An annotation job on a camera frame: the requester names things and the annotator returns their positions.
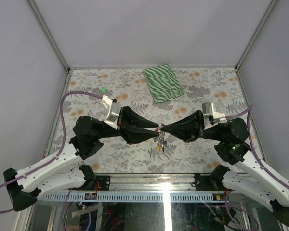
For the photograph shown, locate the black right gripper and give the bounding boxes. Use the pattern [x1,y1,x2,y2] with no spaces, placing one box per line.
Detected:
[161,109,225,142]

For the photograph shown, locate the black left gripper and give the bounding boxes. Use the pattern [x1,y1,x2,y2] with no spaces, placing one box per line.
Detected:
[95,107,160,145]

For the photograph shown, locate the large metal keyring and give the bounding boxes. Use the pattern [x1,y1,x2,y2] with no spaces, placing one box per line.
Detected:
[154,123,167,152]

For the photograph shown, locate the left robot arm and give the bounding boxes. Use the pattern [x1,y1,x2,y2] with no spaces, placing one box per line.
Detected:
[3,106,159,211]

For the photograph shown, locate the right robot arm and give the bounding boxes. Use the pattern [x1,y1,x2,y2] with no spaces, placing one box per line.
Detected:
[161,109,289,227]

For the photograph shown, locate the floral tablecloth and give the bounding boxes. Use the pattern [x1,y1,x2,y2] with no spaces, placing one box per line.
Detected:
[51,68,247,173]

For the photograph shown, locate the green white striped cloth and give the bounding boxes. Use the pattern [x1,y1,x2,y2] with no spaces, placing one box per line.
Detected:
[143,64,184,103]

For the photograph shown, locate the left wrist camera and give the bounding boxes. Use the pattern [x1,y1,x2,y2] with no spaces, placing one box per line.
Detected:
[101,95,121,129]

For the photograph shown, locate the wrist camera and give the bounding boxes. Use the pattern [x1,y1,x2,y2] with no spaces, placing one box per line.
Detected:
[202,102,227,130]
[101,95,121,129]

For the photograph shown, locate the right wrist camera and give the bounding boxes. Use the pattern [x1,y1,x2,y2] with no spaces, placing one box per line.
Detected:
[202,102,227,130]

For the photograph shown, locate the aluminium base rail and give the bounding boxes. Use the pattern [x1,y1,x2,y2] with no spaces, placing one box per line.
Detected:
[26,172,265,193]

